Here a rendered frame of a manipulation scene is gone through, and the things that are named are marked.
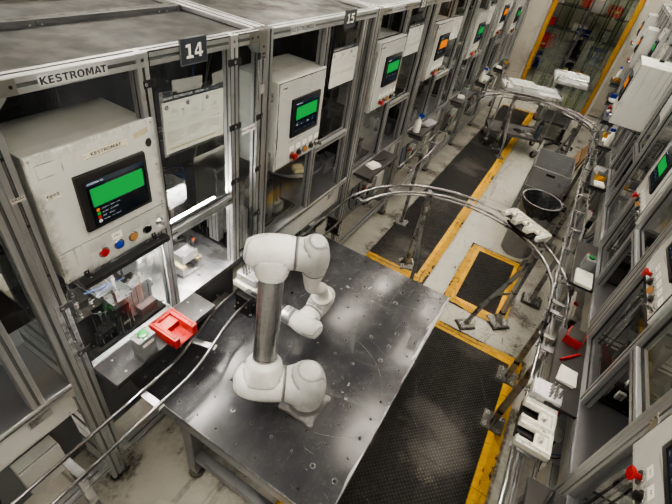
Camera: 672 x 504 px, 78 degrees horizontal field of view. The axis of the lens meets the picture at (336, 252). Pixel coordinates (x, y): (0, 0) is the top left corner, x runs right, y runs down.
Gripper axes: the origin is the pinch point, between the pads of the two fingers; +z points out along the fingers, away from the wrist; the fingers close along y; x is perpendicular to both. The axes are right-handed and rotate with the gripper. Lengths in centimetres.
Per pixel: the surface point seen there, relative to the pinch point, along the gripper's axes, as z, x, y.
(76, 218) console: 20, 62, 72
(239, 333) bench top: -1.4, 11.0, -19.8
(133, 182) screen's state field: 17, 42, 77
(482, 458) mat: -144, -44, -87
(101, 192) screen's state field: 18, 54, 78
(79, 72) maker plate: 21, 50, 113
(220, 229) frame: 37.1, -18.4, 12.0
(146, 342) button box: 7, 57, 13
